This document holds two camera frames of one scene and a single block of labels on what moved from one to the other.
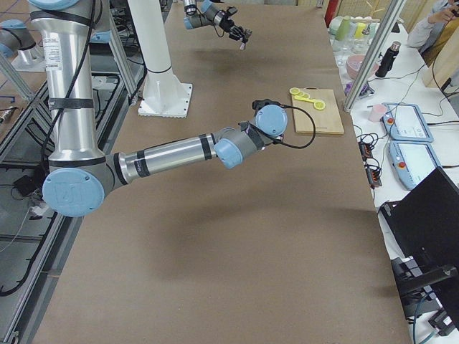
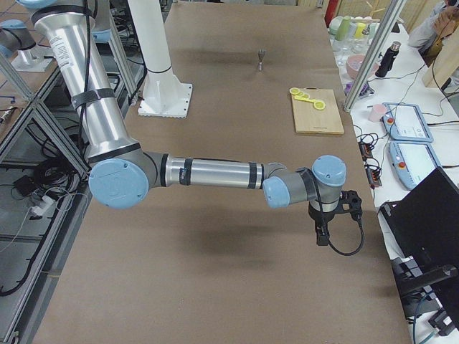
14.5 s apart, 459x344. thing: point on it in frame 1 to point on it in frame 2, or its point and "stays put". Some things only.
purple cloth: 365,89 stays put
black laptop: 424,230 stays put
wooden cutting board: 323,121 stays put
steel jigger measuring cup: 247,31 to 261,54
